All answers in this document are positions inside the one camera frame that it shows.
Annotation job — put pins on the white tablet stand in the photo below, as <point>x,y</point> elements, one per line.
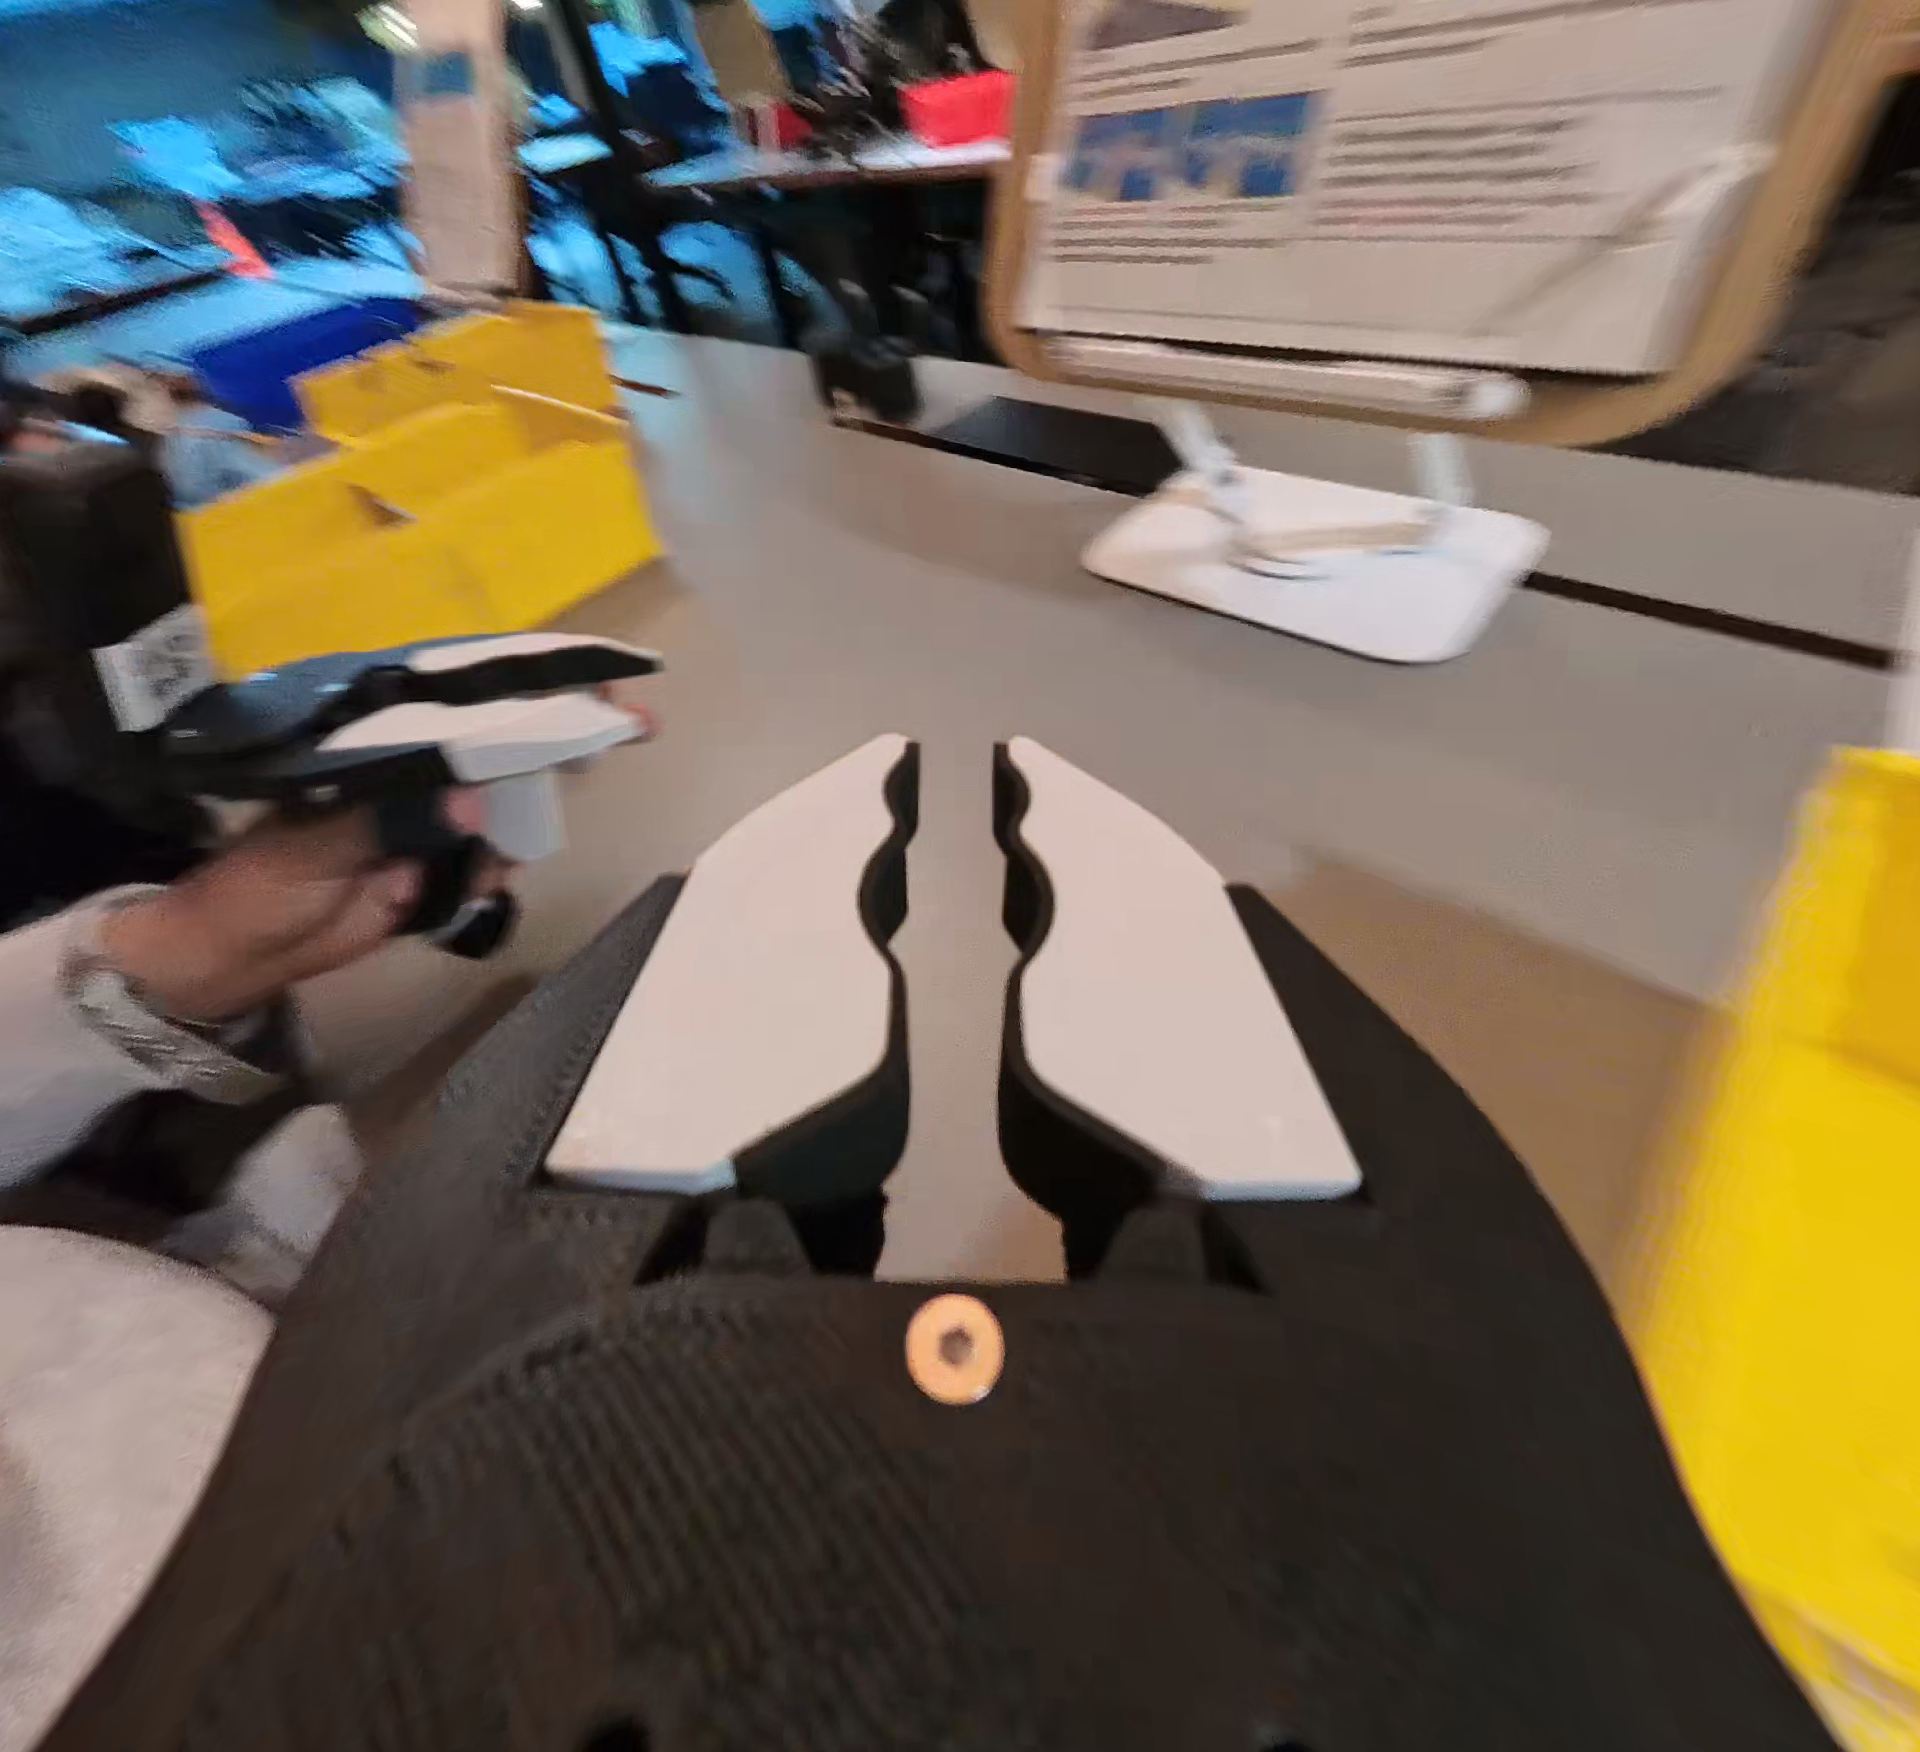
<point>1426,134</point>

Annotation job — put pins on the blue plastic bin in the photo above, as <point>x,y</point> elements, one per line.
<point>301,356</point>

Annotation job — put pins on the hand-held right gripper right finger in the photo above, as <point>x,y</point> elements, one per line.
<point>1185,1031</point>

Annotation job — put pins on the red bin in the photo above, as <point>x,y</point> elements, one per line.
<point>961,108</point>

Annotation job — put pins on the person's grey sweatshirt torso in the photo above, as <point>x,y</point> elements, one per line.
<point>107,1454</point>

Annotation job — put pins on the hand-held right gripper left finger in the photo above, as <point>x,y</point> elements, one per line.
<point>736,1017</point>

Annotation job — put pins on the person's left forearm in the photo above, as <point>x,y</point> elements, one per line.
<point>61,1077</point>

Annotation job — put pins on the yellow bin with divider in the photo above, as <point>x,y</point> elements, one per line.
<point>450,554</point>

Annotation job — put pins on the yellow plastic bin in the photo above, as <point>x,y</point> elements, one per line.
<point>511,356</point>
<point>1800,1258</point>

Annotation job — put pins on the person's left hand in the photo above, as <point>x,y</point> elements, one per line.
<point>272,911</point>

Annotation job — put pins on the silver wristwatch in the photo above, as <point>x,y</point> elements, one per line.
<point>165,1031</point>

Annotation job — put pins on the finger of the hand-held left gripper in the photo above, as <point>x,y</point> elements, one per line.
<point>495,731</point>
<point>511,653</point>

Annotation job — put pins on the grey desk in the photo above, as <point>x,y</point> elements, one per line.
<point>1049,612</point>

